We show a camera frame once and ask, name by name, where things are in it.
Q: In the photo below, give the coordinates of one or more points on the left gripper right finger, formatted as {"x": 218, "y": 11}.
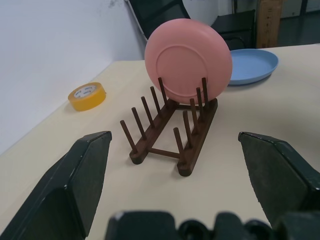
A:
{"x": 280, "y": 175}

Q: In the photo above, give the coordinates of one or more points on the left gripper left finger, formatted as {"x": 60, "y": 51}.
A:
{"x": 55, "y": 195}

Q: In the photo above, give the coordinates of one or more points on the red plate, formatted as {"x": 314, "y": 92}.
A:
{"x": 187, "y": 55}

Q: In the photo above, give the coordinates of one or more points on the brown wooden dish rack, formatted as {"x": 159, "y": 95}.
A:
{"x": 197, "y": 147}

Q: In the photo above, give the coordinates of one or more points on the yellow tape roll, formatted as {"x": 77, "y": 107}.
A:
{"x": 87, "y": 101}

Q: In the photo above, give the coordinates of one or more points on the blue plate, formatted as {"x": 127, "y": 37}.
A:
{"x": 252, "y": 65}

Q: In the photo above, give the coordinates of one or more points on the black chair with armrests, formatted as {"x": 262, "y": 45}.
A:
{"x": 235, "y": 22}

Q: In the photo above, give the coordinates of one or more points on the white round panel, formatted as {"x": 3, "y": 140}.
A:
{"x": 207, "y": 10}

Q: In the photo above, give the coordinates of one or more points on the black office chair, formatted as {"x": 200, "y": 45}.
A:
{"x": 160, "y": 15}

